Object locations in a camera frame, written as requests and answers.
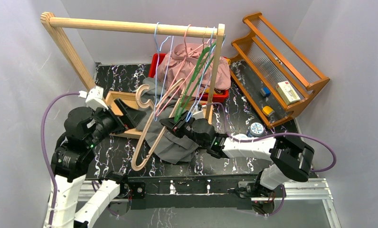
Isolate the yellow object on rack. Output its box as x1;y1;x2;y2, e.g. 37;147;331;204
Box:
262;106;275;117

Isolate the small blue block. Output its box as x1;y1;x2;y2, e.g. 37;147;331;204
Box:
260;87;271;97

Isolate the red plastic bin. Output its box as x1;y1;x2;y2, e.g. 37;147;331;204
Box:
148;53;229;103

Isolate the small white box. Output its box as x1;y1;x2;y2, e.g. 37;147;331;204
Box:
275;81;301;105

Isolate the wooden clothes hanger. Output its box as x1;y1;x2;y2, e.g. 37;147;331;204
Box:
131;77;192;171

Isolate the blue patterned round tin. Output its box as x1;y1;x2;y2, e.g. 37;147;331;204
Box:
246;122;265;137

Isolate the pink garment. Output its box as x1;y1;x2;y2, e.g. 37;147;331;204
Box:
157;42;232;94

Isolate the pink wire hanger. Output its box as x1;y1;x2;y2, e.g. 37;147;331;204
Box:
153;33;214;121

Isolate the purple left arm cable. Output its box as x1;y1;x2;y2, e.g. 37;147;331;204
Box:
40;92;83;228

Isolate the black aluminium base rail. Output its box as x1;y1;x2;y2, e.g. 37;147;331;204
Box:
94;172;339;228

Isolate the green plastic hanger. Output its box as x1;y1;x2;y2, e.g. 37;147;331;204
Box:
174;28;218;124

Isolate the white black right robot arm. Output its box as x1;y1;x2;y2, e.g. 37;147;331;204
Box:
160;117;314;198

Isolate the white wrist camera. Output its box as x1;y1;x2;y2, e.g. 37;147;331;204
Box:
78;85;109;110
192;104;206;119

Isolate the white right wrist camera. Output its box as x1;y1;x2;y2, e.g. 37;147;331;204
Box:
192;104;206;119

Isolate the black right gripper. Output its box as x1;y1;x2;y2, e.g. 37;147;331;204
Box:
160;110;207;149

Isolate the wooden clothes rack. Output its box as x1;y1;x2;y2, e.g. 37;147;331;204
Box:
39;12;226;140

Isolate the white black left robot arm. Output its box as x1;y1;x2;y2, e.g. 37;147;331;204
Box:
44;98;146;228

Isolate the white blister pack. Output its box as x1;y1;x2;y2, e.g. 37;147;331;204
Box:
233;133;248;140

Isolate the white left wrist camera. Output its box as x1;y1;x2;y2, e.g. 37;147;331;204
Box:
78;85;109;110

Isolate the grey garment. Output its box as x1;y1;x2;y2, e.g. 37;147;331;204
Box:
141;77;199;164

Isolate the orange wooden shoe rack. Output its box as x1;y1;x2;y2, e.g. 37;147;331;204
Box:
230;12;330;129

